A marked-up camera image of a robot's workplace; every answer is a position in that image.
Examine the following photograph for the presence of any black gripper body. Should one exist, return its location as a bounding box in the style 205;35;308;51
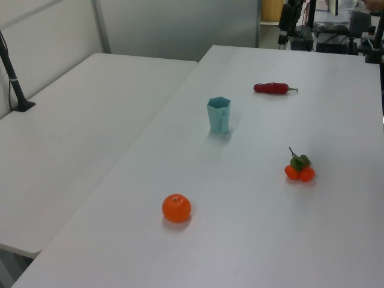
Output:
279;3;294;36

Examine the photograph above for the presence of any teal hexagonal mug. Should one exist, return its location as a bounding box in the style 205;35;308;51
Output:
206;96;232;133

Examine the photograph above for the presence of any wooden cabinet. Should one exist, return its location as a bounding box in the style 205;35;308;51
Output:
260;0;284;22

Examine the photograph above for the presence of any thin black tripod pole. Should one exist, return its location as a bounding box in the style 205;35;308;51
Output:
295;0;317;50

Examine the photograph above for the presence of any black office chair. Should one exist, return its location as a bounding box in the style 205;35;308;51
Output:
313;20;352;53

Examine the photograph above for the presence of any red chili pepper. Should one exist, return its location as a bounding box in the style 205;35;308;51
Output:
253;82;299;96

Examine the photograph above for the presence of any black clamp stand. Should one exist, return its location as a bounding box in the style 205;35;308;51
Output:
364;0;384;64

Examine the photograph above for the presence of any red tomato with green stem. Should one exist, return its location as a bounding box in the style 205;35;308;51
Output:
284;146;316;183

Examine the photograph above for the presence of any single orange tangerine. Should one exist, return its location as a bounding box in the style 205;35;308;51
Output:
161;193;192;224

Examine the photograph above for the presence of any white side table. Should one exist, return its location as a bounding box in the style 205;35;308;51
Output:
0;53;199;259

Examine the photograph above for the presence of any grey partition post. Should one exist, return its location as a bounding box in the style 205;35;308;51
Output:
91;0;112;55

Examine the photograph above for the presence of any black camera pole stand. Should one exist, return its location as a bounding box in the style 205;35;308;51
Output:
0;29;36;113

